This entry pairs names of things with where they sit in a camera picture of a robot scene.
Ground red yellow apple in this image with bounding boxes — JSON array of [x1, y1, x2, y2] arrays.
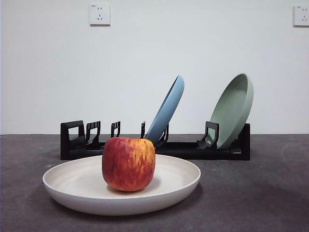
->
[[101, 136, 156, 192]]

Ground cream yellow plate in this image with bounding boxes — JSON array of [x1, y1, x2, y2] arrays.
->
[[42, 154, 202, 216]]

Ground blue plate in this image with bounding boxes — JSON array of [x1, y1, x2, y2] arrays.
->
[[144, 74, 185, 147]]

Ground green plate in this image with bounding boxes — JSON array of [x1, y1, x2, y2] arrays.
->
[[209, 73, 254, 150]]

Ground black plate rack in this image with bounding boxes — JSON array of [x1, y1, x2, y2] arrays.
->
[[60, 120, 251, 161]]

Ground white wall socket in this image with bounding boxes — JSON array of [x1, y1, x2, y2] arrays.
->
[[89, 3, 112, 27], [293, 5, 309, 28]]

